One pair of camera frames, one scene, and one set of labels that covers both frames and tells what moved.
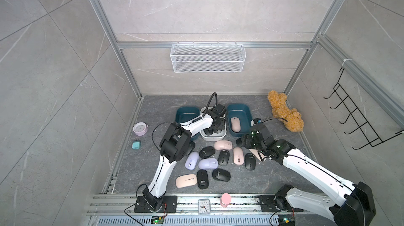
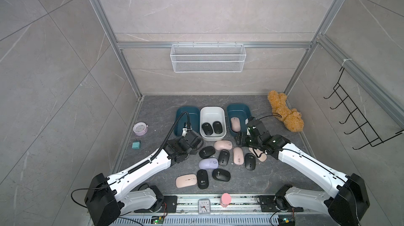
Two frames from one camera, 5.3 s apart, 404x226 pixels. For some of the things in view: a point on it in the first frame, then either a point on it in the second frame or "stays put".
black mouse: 202,179 stays put
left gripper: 222,125 to 195,151
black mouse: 208,131 stays put
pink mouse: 235,124 stays put
